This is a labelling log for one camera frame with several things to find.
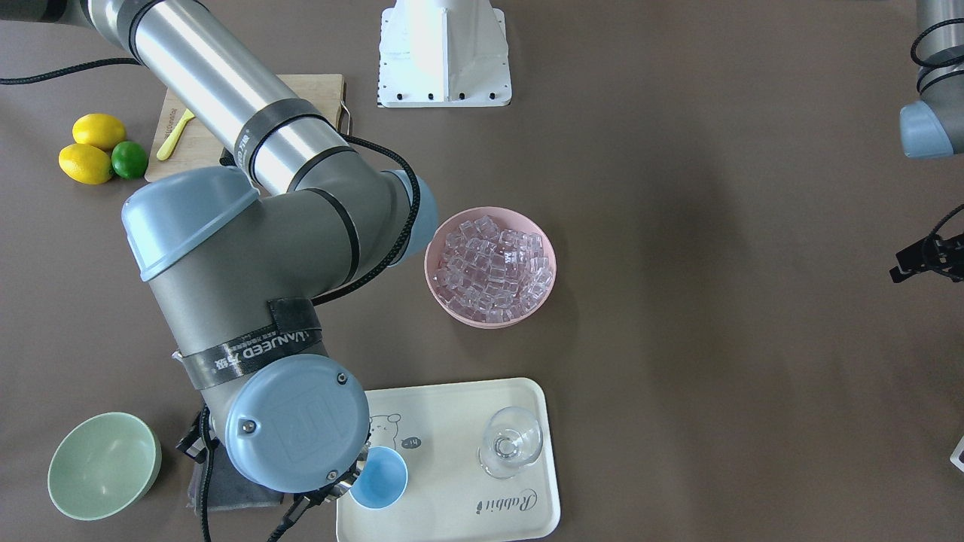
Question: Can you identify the upper whole yellow lemon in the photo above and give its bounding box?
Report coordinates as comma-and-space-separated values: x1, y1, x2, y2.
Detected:
72, 113, 127, 152

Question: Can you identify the lower whole yellow lemon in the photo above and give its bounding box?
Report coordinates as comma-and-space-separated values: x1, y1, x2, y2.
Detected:
58, 143, 114, 185

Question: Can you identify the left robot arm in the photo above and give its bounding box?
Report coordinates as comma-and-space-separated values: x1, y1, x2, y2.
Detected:
889, 1, 963, 282

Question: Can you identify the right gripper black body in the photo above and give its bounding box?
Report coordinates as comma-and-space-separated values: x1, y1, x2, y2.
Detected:
175, 406, 220, 463

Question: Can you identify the light green bowl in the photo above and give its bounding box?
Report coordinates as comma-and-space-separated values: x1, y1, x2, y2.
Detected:
46, 412, 162, 521

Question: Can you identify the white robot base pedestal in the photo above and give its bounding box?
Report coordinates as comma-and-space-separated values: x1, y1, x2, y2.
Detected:
377, 1, 513, 108

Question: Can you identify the cream serving tray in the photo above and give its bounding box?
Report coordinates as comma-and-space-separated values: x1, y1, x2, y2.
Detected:
335, 378, 562, 541

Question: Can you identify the grey folded cloth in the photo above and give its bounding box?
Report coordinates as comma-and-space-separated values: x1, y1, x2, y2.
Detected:
207, 447, 285, 513

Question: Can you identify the light blue cup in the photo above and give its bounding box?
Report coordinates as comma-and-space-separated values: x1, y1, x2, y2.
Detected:
349, 446, 409, 509

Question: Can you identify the yellow plastic knife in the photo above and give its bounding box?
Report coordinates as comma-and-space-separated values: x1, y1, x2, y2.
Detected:
155, 109, 195, 161

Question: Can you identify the pink bowl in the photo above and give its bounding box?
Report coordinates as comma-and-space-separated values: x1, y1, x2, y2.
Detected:
424, 206, 558, 329

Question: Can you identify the stainless steel ice scoop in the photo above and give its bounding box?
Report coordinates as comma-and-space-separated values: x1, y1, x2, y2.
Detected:
323, 442, 371, 502

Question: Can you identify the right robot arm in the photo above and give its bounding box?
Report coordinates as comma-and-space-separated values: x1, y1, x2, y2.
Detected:
2, 1, 437, 498

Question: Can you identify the bamboo cutting board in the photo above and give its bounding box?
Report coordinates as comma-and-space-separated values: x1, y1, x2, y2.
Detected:
145, 73, 352, 182

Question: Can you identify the green lime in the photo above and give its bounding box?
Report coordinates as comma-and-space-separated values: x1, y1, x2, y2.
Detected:
111, 141, 149, 179

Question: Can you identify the pile of clear ice cubes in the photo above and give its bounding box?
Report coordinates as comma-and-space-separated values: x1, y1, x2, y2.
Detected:
433, 216, 552, 322

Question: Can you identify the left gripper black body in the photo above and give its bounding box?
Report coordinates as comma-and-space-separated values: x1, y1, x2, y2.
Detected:
889, 233, 963, 284

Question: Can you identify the whole yellow lemon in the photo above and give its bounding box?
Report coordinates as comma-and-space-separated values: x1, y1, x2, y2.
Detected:
58, 143, 114, 185
72, 113, 127, 152

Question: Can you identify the clear wine glass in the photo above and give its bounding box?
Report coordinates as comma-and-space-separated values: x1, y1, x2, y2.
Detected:
477, 406, 544, 480

